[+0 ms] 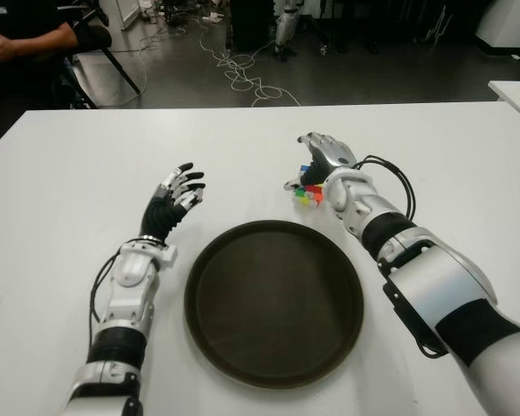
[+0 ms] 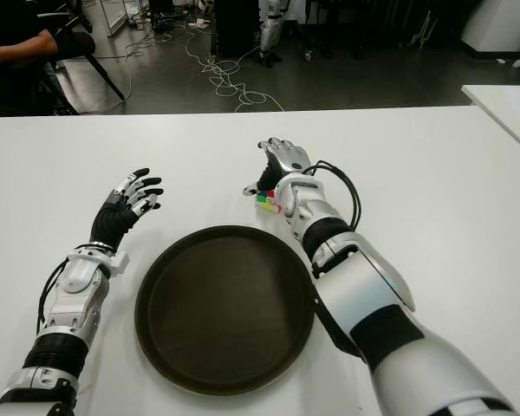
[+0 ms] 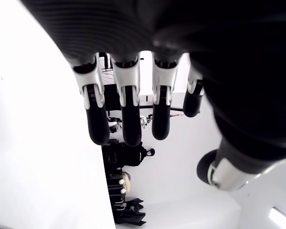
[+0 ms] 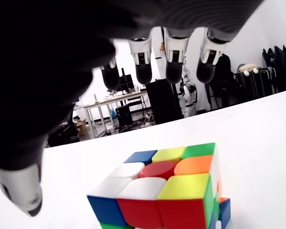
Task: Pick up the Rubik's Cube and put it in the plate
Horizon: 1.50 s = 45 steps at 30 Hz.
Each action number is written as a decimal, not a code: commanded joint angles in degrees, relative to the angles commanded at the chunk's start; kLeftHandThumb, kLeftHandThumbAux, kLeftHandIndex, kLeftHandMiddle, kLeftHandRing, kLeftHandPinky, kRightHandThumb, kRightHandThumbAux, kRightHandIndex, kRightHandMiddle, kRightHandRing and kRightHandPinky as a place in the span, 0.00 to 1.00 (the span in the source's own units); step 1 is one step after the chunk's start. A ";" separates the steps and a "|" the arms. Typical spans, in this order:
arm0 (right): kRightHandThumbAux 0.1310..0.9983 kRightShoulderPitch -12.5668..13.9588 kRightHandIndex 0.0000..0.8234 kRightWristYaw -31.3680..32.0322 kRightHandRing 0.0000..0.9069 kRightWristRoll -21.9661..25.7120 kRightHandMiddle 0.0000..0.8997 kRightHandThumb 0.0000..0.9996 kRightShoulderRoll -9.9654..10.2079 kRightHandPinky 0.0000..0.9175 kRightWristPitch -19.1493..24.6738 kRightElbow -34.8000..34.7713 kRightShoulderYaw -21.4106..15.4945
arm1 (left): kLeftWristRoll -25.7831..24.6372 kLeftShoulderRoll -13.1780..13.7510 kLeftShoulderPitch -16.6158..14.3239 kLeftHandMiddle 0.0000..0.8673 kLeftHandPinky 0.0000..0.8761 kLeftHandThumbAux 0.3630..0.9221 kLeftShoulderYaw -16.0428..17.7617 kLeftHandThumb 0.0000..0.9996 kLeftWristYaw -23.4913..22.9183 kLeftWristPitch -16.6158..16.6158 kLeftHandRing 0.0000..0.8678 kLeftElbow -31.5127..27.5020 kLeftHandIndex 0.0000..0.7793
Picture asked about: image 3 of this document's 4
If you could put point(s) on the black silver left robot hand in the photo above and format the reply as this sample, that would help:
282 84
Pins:
205 35

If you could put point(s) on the black cabinet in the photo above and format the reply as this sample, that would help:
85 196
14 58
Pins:
112 97

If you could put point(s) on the beige hat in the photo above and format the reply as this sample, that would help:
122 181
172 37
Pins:
126 182

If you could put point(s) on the black storage rack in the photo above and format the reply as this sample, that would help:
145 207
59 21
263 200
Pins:
113 186

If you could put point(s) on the black cloth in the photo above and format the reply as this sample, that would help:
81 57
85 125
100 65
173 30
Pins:
135 213

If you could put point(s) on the ceiling light strip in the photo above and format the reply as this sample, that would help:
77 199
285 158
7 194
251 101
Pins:
282 217

